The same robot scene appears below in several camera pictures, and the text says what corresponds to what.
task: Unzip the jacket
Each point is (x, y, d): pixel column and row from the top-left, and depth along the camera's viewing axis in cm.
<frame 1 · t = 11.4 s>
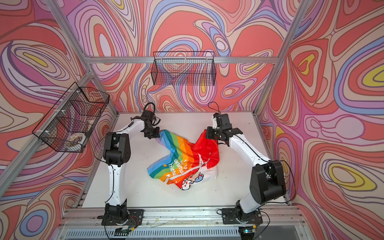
left hand: (159, 136, 105), fingers open
right hand: (206, 136, 87), fingers closed
rainbow kids hooded jacket: (190, 163, 91), point 3 cm above the table

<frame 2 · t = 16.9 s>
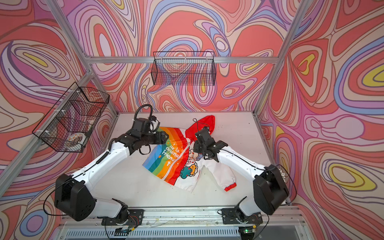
left hand: (165, 136, 82), fingers open
right hand: (197, 149, 85), fingers open
rainbow kids hooded jacket: (176, 162, 93), on the table

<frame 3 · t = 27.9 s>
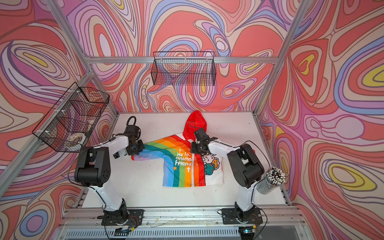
left hand: (141, 149, 98), fingers closed
right hand: (193, 152, 95), fingers closed
rainbow kids hooded jacket: (182, 168, 90), on the table

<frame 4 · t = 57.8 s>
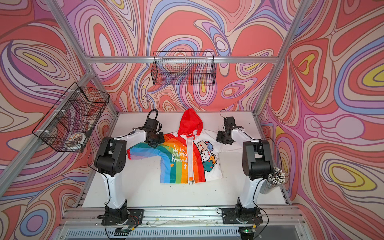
left hand: (165, 140, 102), fingers open
right hand: (220, 142, 99), fingers closed
silver zipper pull ring: (191, 182, 86), on the table
